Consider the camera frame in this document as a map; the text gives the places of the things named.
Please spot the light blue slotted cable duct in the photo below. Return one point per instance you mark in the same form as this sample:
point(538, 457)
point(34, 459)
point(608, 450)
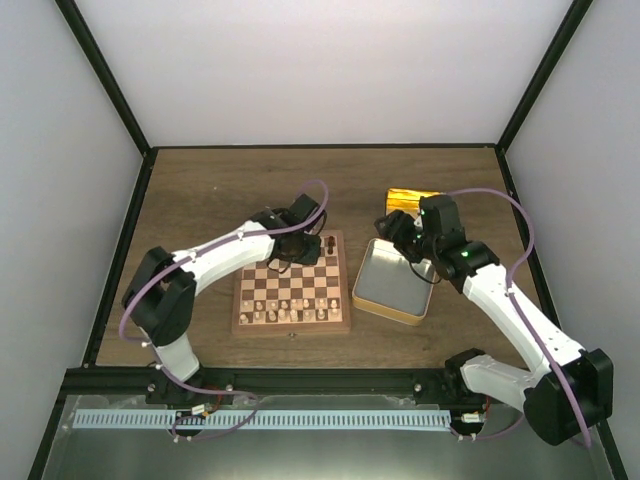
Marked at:
point(420, 420)

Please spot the black enclosure frame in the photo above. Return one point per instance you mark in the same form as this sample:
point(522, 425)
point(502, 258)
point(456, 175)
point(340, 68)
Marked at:
point(81, 31)

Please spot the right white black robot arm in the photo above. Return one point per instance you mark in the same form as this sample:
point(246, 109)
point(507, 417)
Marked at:
point(564, 389)

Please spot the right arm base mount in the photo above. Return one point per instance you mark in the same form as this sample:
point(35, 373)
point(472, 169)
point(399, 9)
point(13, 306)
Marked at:
point(440, 386)

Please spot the wooden chess board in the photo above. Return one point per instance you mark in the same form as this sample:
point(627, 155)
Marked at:
point(280, 281)

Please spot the gold tin box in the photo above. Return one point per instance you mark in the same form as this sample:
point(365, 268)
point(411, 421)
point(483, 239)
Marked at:
point(389, 286)

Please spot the row of white chess pieces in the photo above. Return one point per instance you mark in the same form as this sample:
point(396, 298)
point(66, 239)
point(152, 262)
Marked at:
point(276, 312)

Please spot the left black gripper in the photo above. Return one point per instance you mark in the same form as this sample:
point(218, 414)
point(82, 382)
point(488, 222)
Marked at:
point(310, 258)

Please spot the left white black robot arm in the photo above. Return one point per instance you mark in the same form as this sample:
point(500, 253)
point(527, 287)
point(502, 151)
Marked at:
point(161, 296)

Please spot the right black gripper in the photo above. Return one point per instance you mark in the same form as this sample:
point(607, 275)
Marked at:
point(396, 231)

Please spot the gold tin lid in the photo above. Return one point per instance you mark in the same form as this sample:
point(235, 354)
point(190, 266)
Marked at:
point(406, 200)

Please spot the black aluminium front rail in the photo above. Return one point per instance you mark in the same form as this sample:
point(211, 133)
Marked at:
point(158, 389)

